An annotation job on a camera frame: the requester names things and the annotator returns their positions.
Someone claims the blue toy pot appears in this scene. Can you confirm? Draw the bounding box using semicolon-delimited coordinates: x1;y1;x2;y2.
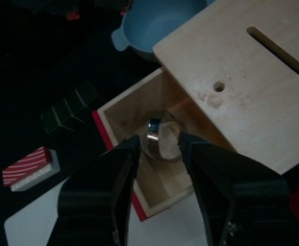
112;0;217;62

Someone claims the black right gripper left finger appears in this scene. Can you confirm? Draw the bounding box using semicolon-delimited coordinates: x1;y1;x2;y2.
47;134;142;246

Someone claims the white cutting board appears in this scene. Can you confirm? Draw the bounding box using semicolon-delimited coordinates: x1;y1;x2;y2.
3;179;299;246

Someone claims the wooden box with slot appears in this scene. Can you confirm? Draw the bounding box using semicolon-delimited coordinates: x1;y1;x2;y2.
152;0;299;175

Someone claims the dark green segmented toy block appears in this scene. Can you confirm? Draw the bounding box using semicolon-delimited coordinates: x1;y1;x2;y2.
41;84;105;135

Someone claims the metal ring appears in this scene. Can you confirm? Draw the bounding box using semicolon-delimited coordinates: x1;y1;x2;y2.
140;111;188;163

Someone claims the red white striped toy block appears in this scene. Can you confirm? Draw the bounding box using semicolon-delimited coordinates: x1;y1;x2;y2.
2;146;62;192

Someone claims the wooden drawer with red front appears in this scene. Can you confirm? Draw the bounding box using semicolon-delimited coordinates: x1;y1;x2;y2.
91;66;240;223

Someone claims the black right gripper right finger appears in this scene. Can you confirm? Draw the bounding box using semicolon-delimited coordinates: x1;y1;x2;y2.
178;132;299;246

